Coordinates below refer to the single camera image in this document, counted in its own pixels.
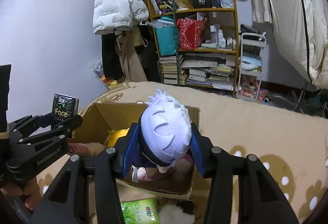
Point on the red gift bag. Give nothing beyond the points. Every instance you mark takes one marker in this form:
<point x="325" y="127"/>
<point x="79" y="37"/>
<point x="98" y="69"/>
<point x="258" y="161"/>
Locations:
<point x="191" y="33"/>

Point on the green tissue pack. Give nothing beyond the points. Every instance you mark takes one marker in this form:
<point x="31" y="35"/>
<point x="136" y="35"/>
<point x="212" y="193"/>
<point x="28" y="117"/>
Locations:
<point x="140" y="211"/>

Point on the white rolling cart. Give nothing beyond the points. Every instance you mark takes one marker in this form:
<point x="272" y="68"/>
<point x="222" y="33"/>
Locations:
<point x="250" y="65"/>

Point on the black Face tissue pack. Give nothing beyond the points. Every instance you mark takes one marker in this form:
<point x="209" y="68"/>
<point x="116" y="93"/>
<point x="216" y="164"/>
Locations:
<point x="64" y="107"/>

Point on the beige patterned blanket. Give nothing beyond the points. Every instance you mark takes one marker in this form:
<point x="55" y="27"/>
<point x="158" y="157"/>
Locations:
<point x="292" y="146"/>

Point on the black coat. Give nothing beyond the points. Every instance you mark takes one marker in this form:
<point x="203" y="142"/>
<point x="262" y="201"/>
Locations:
<point x="110" y="59"/>

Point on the plastic bag with yellow toy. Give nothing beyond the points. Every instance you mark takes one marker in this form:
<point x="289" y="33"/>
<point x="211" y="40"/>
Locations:
<point x="97" y="68"/>

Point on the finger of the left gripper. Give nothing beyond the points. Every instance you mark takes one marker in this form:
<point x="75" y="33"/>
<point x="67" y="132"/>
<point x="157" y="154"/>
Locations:
<point x="65" y="128"/>
<point x="29" y="123"/>

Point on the pink towel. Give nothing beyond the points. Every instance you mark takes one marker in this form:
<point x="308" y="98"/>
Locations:
<point x="87" y="149"/>

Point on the pink bear plush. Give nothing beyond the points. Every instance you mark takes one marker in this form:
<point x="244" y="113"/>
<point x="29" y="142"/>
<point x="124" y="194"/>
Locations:
<point x="185" y="163"/>

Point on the wooden bookshelf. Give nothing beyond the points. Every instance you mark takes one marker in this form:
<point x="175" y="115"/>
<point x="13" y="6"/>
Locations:
<point x="221" y="35"/>

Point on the beige trench coat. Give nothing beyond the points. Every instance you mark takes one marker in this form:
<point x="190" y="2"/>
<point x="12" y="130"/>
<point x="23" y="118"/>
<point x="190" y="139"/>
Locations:
<point x="130" y="61"/>

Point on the person's left hand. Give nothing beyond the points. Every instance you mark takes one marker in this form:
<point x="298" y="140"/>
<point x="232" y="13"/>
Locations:
<point x="31" y="190"/>

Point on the white-haired plush doll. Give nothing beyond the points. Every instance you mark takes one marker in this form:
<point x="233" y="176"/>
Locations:
<point x="165" y="136"/>

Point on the pile of books right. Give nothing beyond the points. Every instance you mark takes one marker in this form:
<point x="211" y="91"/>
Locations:
<point x="213" y="70"/>

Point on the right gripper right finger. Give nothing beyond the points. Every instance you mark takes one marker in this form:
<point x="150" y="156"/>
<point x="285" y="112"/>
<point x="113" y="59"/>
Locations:
<point x="260" y="198"/>

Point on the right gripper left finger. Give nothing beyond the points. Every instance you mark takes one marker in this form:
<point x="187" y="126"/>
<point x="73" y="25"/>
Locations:
<point x="67" y="200"/>

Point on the stack of books left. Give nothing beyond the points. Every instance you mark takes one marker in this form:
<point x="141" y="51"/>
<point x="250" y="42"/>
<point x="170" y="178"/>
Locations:
<point x="172" y="71"/>

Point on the black and white fluffy plush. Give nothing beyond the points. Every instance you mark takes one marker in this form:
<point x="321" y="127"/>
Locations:
<point x="177" y="212"/>

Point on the teal bag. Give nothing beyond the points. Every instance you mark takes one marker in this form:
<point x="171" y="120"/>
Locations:
<point x="165" y="33"/>

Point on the yellow plush toy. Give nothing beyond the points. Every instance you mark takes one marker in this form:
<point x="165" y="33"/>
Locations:
<point x="113" y="136"/>

